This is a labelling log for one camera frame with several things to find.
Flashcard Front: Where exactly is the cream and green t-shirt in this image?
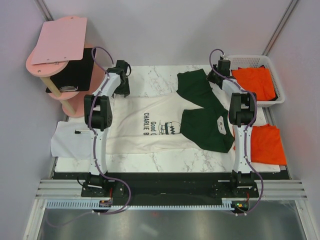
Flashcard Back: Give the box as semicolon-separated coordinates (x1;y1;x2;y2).
106;69;235;155

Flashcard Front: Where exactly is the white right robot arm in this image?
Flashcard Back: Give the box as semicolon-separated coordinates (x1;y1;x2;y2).
207;56;257;197

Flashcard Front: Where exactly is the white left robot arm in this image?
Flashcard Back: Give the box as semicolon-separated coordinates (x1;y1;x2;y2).
83;60;132;180

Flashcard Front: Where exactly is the white plastic basket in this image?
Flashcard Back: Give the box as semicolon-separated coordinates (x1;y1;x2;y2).
227;54;285;108

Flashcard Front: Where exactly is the orange t-shirt in basket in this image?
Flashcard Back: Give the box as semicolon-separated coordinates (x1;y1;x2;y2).
231;67;276;101

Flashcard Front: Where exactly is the black clipboard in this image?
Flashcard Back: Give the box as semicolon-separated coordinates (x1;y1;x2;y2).
50;48;95;93

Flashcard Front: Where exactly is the marker pen on shirt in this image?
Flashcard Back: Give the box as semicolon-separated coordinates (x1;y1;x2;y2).
74;129;90;135

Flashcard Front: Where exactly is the white folded t-shirt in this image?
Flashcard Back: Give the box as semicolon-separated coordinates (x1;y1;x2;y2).
50;121;93;160

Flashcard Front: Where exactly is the pink clipboard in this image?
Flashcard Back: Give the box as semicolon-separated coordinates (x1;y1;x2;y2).
31;17;87;65

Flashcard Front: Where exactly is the orange t-shirt on table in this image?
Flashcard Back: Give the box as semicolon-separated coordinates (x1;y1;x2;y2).
250;124;287;166

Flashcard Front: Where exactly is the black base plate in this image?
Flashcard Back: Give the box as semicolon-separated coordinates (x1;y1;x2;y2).
76;173;259;211

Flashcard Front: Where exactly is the white slotted cable duct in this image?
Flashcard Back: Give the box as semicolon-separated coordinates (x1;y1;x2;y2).
46;199;235;211

